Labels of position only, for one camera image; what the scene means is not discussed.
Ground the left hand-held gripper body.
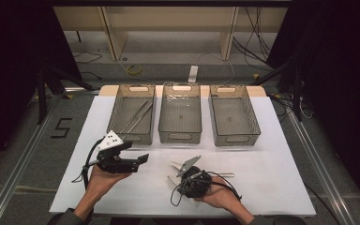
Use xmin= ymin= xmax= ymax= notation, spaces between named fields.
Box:
xmin=97 ymin=129 xmax=140 ymax=174

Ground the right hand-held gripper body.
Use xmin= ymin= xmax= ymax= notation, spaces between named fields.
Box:
xmin=176 ymin=155 xmax=213 ymax=199

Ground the metal chopstick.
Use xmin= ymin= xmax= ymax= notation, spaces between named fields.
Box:
xmin=118 ymin=99 xmax=150 ymax=135
xmin=126 ymin=102 xmax=154 ymax=134

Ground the grey transparent plastic bin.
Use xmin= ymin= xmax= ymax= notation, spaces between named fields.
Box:
xmin=157 ymin=82 xmax=203 ymax=144
xmin=208 ymin=83 xmax=262 ymax=147
xmin=106 ymin=83 xmax=157 ymax=146

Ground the person's left hand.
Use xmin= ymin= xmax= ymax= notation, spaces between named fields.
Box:
xmin=85 ymin=165 xmax=132 ymax=203

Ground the person's right hand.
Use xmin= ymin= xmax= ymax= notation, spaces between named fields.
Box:
xmin=200 ymin=177 xmax=242 ymax=210

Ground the white table sheet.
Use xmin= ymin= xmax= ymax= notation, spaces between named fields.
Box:
xmin=49 ymin=95 xmax=317 ymax=218

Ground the black metal stand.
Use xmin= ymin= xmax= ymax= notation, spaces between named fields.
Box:
xmin=252 ymin=58 xmax=305 ymax=123
xmin=36 ymin=65 xmax=96 ymax=125

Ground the white power strip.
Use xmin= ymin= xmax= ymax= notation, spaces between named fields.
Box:
xmin=187 ymin=65 xmax=199 ymax=83

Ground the left hand-held gripper black cable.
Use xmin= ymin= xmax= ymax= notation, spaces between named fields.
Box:
xmin=71 ymin=139 xmax=106 ymax=190

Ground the yellow cable coil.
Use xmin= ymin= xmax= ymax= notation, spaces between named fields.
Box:
xmin=126 ymin=63 xmax=143 ymax=77

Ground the thin black floor cable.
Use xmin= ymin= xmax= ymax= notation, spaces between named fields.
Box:
xmin=72 ymin=51 xmax=103 ymax=66

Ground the aluminium floor rail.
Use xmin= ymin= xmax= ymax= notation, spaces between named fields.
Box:
xmin=0 ymin=93 xmax=64 ymax=225
xmin=285 ymin=109 xmax=357 ymax=225

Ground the white floor cable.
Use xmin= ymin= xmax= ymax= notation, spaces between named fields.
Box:
xmin=195 ymin=51 xmax=236 ymax=85

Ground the light wooden furniture frame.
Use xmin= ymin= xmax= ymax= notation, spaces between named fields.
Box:
xmin=52 ymin=6 xmax=289 ymax=62

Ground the bundle of black cables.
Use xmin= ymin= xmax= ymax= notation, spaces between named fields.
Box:
xmin=232 ymin=6 xmax=274 ymax=65

